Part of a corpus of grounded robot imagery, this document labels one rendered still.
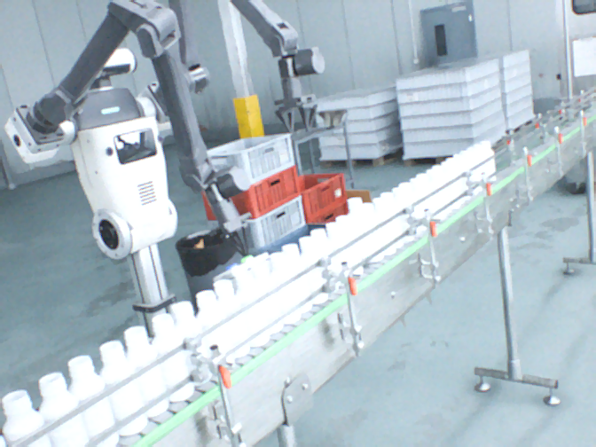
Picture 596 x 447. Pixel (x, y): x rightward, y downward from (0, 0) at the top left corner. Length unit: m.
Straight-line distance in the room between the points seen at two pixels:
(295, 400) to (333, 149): 7.85
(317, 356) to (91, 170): 0.84
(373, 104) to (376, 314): 7.15
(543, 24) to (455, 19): 1.54
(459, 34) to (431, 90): 4.17
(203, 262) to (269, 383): 2.37
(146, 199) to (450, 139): 6.55
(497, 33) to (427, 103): 4.07
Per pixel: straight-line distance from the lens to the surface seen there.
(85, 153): 1.89
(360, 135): 8.88
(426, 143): 8.32
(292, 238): 2.46
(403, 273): 1.86
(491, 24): 12.09
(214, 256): 3.70
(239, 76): 11.77
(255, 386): 1.37
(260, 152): 4.07
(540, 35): 11.84
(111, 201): 1.88
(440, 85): 8.13
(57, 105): 1.68
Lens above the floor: 1.59
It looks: 14 degrees down
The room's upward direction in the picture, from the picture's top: 10 degrees counter-clockwise
